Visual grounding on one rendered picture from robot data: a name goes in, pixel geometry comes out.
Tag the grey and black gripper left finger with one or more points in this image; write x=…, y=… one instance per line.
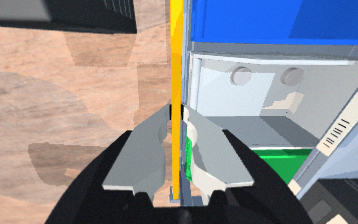
x=134, y=162

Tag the yellow bar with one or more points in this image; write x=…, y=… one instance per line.
x=176, y=19

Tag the blue open bin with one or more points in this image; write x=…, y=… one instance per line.
x=320, y=22

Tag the green bin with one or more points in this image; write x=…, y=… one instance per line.
x=284, y=161

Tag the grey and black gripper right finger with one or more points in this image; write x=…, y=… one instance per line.
x=220, y=161

